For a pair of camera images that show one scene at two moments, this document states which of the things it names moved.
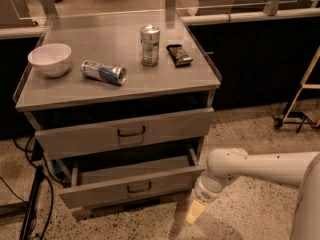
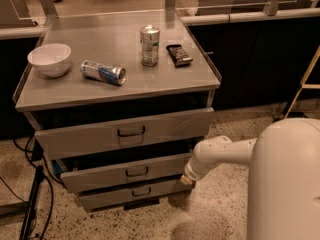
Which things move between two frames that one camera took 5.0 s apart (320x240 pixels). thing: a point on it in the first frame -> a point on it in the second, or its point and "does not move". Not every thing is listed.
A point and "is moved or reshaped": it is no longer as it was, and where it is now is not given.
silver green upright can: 150,36 does not move
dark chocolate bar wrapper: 179,55 does not move
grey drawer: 132,183 is moved or reshaped
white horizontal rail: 257,16 does not move
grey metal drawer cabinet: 121,104 does not move
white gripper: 204,193 -> 190,174
